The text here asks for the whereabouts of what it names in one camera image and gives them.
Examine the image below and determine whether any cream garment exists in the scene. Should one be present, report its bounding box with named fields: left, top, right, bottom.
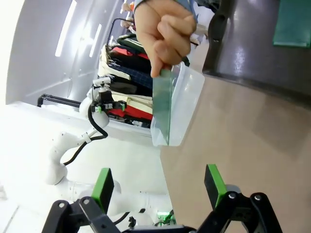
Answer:
left=99, top=44, right=116, bottom=76

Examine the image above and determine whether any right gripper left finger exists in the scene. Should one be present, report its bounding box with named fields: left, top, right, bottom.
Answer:
left=46, top=167, right=127, bottom=233

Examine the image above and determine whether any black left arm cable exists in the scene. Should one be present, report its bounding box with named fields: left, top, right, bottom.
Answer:
left=62, top=105, right=109, bottom=167

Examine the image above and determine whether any ceiling light strip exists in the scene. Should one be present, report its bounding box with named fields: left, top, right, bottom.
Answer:
left=88, top=23, right=103, bottom=58
left=55, top=0, right=77, bottom=58

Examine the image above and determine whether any clear plastic zip bag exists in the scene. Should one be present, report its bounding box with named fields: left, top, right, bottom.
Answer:
left=150, top=61, right=206, bottom=147

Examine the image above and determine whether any black metal tube frame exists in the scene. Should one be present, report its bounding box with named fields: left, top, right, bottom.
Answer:
left=37, top=93, right=82, bottom=109

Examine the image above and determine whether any navy checked garment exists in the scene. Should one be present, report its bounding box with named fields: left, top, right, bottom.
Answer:
left=113, top=63, right=153, bottom=91

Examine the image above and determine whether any red garment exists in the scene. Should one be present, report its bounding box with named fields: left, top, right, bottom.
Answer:
left=108, top=105, right=154, bottom=121

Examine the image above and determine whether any dark green PCB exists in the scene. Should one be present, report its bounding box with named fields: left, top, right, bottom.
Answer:
left=152, top=68, right=173, bottom=146

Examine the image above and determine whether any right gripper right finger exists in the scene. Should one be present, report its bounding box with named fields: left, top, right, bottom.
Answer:
left=196, top=164, right=284, bottom=233

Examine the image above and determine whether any black metal tray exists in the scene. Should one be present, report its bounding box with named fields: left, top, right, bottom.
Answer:
left=202, top=0, right=311, bottom=109

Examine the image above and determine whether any black clothes rack bar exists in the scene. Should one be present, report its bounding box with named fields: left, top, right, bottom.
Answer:
left=108, top=17, right=137, bottom=47

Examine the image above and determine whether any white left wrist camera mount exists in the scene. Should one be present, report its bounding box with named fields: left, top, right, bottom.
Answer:
left=93, top=76, right=111, bottom=89

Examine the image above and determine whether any person's right hand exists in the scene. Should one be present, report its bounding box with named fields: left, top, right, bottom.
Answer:
left=134, top=0, right=197, bottom=78

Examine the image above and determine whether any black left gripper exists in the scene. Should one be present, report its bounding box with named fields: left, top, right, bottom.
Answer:
left=91, top=89, right=127, bottom=114

